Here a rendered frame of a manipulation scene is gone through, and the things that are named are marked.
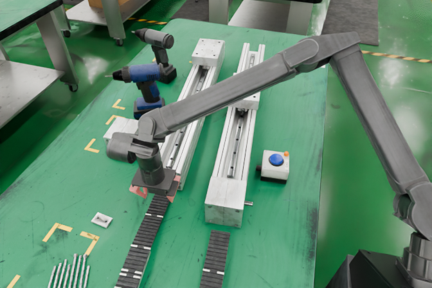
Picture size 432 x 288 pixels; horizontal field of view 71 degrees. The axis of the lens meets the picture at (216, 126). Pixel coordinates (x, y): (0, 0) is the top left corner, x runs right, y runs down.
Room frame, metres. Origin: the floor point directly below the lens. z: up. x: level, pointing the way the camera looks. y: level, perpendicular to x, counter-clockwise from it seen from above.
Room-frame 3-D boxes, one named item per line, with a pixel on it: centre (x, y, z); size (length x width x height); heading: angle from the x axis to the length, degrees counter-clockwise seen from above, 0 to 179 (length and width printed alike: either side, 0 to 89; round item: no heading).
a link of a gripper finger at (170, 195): (0.48, 0.13, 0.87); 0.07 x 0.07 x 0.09; 80
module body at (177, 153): (0.94, 0.08, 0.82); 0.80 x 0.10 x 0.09; 170
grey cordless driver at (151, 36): (1.16, 0.27, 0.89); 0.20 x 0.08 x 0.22; 62
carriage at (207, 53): (1.19, 0.04, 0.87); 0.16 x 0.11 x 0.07; 170
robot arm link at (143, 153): (0.48, 0.17, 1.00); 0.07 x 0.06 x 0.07; 72
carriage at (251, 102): (0.91, -0.11, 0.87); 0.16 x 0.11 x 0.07; 170
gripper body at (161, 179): (0.48, 0.16, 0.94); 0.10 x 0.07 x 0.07; 80
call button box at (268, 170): (0.61, -0.18, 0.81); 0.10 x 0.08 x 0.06; 80
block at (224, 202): (0.47, -0.04, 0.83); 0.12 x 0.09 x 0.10; 80
